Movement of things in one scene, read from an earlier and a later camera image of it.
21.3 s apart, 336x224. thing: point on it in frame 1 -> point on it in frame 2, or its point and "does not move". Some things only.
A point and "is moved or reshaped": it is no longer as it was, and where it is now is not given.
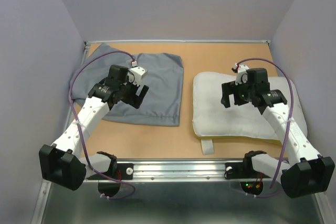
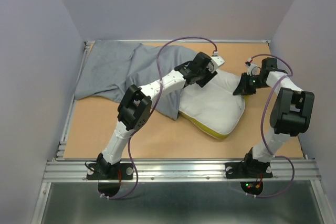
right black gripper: (230, 88) -> (242, 88)
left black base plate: (124, 171) does not move
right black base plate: (236, 170) does not move
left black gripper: (135, 100) -> (208, 77)
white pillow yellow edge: (244, 121) is moved or reshaped
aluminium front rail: (176, 170) does not move
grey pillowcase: (162, 105) is moved or reshaped
